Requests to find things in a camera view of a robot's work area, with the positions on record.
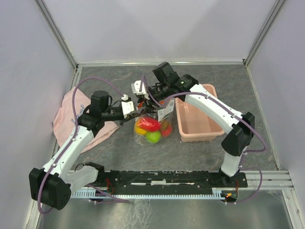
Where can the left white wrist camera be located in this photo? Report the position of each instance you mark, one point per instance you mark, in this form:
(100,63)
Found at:
(128,106)

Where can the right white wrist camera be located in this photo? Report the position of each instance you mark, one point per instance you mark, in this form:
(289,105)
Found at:
(138,88)

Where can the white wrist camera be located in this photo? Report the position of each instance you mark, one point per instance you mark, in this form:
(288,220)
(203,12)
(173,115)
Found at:
(128,106)
(138,88)

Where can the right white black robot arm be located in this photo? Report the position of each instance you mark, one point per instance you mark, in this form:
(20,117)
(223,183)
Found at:
(239,127)

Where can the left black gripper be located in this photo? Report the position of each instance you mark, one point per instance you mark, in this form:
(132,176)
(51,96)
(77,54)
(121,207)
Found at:
(128,117)

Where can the small red fruit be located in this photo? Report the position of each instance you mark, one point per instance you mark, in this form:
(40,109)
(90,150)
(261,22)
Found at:
(147,123)

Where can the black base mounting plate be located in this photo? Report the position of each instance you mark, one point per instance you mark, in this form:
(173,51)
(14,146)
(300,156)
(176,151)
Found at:
(167,182)

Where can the red apple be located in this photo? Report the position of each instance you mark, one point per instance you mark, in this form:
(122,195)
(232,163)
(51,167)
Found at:
(166,132)

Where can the pink folded cloth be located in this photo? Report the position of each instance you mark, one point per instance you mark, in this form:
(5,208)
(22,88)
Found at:
(64,121)

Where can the green apple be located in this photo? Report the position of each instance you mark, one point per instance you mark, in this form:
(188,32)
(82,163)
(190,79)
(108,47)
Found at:
(153,137)

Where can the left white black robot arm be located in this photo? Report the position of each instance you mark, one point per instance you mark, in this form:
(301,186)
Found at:
(53,184)

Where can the clear zip top bag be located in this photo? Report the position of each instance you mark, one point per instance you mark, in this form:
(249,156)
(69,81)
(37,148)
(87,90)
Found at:
(160,114)

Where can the pink plastic bin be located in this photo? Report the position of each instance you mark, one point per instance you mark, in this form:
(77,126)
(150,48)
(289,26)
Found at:
(194,125)

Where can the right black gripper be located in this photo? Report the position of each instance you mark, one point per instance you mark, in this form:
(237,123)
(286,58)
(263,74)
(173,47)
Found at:
(148,103)

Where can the yellow lemon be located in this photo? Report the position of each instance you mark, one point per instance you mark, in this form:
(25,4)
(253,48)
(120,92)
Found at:
(139,131)

